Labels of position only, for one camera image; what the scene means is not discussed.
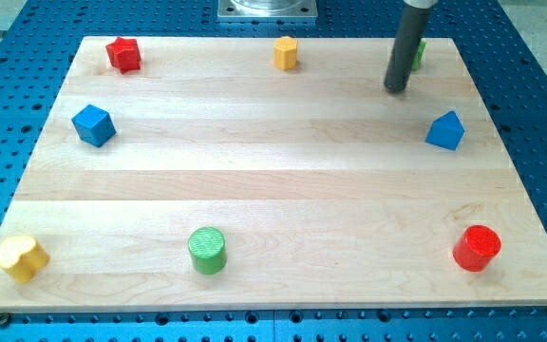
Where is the green star block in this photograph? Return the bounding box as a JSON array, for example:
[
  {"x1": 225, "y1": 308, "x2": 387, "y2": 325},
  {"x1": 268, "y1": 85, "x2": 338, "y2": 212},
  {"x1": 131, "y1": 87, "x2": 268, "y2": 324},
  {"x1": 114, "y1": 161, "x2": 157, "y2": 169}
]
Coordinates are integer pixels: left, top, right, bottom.
[{"x1": 411, "y1": 40, "x2": 426, "y2": 71}]

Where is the blue cube block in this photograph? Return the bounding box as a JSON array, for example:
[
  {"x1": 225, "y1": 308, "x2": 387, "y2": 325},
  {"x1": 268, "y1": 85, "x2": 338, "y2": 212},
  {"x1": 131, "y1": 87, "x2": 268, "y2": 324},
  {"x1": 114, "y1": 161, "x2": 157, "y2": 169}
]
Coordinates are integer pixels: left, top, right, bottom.
[{"x1": 71, "y1": 104, "x2": 117, "y2": 147}]

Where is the red star block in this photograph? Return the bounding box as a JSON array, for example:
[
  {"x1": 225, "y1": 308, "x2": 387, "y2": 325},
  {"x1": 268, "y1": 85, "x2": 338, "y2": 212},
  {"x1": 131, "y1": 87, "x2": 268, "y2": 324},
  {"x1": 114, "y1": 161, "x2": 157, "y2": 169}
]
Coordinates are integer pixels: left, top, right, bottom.
[{"x1": 105, "y1": 37, "x2": 141, "y2": 73}]

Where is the light wooden board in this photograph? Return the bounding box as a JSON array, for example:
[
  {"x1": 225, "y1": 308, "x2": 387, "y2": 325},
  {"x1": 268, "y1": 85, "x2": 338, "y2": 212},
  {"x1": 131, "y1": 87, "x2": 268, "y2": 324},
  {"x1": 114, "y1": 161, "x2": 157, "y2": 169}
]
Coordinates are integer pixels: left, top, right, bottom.
[{"x1": 0, "y1": 36, "x2": 547, "y2": 313}]

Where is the green cylinder block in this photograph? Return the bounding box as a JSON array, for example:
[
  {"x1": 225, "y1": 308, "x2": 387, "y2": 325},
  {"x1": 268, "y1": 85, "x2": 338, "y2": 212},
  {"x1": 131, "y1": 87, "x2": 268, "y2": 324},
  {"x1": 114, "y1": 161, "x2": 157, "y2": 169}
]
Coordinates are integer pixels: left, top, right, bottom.
[{"x1": 188, "y1": 227, "x2": 227, "y2": 275}]

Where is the yellow hexagon block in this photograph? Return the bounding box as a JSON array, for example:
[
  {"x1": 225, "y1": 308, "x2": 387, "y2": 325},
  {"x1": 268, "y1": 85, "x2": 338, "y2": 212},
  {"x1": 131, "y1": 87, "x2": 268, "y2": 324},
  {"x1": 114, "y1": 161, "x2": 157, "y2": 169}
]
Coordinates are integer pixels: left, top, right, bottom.
[{"x1": 273, "y1": 36, "x2": 298, "y2": 70}]

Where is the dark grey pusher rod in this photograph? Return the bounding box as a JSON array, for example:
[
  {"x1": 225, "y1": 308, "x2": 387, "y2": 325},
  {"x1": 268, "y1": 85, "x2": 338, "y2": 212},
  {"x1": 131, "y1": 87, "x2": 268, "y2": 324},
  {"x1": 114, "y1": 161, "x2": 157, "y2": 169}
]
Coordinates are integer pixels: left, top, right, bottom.
[{"x1": 384, "y1": 0, "x2": 438, "y2": 93}]

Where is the red cylinder block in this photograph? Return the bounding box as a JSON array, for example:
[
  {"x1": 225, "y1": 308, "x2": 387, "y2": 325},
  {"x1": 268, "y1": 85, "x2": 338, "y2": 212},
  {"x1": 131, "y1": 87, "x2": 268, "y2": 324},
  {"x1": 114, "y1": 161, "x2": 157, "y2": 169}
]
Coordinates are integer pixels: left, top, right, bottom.
[{"x1": 452, "y1": 225, "x2": 501, "y2": 272}]

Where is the left board clamp screw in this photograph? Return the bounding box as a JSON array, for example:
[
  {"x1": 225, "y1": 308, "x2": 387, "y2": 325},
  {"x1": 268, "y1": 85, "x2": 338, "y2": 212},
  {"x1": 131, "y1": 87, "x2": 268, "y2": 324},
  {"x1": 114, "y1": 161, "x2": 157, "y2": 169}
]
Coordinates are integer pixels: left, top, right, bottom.
[{"x1": 0, "y1": 313, "x2": 12, "y2": 328}]

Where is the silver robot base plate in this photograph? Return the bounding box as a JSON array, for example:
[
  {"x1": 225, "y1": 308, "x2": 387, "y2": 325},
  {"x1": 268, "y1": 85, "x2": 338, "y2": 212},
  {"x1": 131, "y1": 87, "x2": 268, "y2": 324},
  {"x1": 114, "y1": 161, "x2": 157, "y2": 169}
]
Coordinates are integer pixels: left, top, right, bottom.
[{"x1": 217, "y1": 0, "x2": 318, "y2": 22}]

